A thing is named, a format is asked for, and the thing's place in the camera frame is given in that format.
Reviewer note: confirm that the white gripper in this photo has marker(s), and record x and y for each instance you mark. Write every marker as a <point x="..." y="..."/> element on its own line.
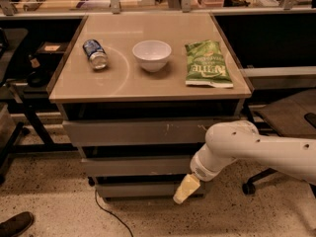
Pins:
<point x="199" y="169"/>

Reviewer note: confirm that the grey drawer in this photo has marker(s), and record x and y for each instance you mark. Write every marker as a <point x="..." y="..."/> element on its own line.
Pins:
<point x="139" y="131"/>
<point x="137" y="190"/>
<point x="137" y="166"/>

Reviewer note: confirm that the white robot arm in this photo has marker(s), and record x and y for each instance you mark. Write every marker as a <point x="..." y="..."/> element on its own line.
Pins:
<point x="226" y="142"/>

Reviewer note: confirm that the grey top drawer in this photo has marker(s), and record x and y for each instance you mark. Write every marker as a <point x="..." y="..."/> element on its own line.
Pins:
<point x="139" y="131"/>

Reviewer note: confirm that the grey bottom drawer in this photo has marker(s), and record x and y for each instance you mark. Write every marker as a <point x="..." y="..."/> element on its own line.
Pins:
<point x="137" y="190"/>

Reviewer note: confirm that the grey drawer cabinet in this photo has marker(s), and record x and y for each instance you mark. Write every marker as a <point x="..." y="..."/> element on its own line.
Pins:
<point x="123" y="90"/>

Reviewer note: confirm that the green chip bag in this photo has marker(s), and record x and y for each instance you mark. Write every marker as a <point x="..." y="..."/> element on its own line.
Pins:
<point x="206" y="65"/>

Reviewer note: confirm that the black office chair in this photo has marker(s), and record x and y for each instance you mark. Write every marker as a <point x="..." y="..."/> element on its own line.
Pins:
<point x="284" y="115"/>

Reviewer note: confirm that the white bowl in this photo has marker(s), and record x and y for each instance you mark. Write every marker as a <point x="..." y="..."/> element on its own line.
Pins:
<point x="152" y="55"/>

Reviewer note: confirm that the blue soda can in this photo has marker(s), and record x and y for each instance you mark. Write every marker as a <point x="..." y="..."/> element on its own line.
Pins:
<point x="96" y="55"/>

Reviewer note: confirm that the dark shoe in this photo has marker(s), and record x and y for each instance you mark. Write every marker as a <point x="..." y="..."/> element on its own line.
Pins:
<point x="16" y="225"/>

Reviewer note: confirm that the dark glass bottle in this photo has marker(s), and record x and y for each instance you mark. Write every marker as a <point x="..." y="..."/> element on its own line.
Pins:
<point x="39" y="76"/>

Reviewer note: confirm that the black desk frame left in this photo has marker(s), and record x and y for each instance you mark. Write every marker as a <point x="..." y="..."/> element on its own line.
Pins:
<point x="28" y="104"/>

